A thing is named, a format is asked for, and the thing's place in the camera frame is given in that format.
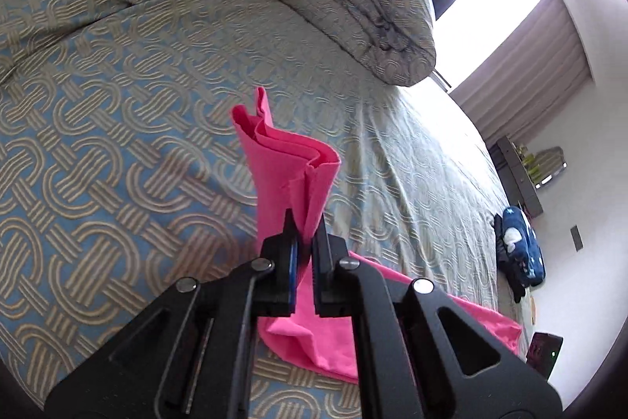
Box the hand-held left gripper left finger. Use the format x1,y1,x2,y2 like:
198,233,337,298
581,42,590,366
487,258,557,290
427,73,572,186
44,209,300,419

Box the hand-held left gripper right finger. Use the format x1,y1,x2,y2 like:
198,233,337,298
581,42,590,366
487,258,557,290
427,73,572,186
311,223,562,419

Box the pink pants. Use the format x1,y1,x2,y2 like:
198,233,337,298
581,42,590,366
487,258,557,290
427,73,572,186
230,86,523,384

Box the folded black clothing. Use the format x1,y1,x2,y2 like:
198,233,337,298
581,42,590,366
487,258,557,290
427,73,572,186
493,213,528,304

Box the navy star print blanket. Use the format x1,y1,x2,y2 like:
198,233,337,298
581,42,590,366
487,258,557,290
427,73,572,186
501,205,546,287

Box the bed with patterned bedspread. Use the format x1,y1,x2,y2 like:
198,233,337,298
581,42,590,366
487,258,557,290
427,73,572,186
0,0,535,419

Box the cluster of green bottles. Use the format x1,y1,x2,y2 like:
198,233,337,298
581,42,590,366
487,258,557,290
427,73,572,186
515,144,539,184

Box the cloud shaped mirror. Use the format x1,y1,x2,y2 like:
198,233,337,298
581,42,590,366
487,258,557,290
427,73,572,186
527,146,569,190

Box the beige curtain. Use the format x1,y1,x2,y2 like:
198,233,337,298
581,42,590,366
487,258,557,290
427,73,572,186
449,0,594,145

